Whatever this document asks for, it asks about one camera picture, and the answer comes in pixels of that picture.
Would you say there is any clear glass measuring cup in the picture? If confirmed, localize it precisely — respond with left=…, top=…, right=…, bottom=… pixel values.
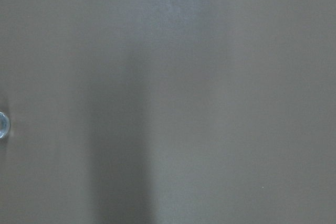
left=0, top=112, right=11, bottom=138

